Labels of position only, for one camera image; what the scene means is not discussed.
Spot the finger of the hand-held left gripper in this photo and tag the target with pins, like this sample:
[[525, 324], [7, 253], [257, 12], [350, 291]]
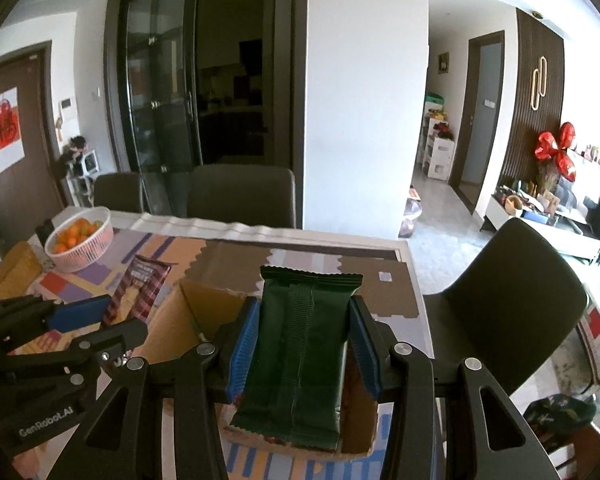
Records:
[[115, 335], [77, 312]]

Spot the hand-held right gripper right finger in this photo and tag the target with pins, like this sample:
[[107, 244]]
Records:
[[365, 350]]

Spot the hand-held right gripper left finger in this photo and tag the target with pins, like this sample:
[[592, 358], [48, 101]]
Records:
[[242, 350]]

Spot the dark green snack packet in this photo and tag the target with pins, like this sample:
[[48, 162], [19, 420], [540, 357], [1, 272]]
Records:
[[295, 350]]

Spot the brown plaid snack packet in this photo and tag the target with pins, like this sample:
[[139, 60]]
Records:
[[140, 285]]

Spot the brown cardboard box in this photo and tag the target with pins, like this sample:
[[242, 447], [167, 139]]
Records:
[[300, 260]]

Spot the pink plastic basket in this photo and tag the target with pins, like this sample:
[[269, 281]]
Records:
[[87, 252]]

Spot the yellow woven mat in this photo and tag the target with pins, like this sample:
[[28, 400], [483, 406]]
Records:
[[10, 272]]

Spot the pile of oranges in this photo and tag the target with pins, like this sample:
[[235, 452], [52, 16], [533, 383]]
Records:
[[75, 232]]

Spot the dark dining chair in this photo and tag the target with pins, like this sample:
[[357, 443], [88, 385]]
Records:
[[117, 192], [240, 195], [510, 300]]

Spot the brown entrance door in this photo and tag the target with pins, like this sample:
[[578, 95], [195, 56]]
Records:
[[27, 195]]

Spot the small dark figure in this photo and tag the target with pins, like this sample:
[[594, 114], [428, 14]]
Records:
[[72, 155]]

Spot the green patterned cloth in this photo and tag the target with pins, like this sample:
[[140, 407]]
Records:
[[560, 420]]

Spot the white storage shelf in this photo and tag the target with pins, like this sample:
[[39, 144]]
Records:
[[437, 150]]

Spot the black glass sliding doors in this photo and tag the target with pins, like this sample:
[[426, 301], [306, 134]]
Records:
[[170, 85]]

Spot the red wooden chair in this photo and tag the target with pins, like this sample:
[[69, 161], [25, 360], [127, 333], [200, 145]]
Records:
[[587, 455]]

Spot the grey hallway door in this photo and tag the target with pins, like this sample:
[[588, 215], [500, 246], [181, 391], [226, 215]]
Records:
[[480, 120]]

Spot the red foil bow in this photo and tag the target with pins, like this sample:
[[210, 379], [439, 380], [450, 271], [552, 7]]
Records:
[[555, 152]]

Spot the small framed picture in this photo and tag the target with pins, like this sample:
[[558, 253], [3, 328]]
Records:
[[443, 62]]

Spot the red wall poster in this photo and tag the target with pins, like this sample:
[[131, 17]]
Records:
[[6, 130]]

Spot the gold wall ornament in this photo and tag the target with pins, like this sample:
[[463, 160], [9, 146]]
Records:
[[539, 82]]

